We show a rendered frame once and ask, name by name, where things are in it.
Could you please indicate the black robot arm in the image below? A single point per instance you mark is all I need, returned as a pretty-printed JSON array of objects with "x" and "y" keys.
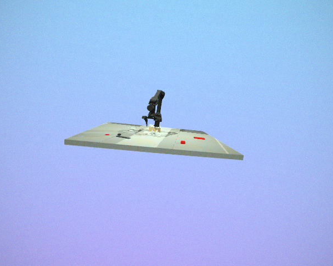
[{"x": 156, "y": 100}]

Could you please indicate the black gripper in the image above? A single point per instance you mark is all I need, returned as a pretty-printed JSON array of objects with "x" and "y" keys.
[{"x": 146, "y": 118}]

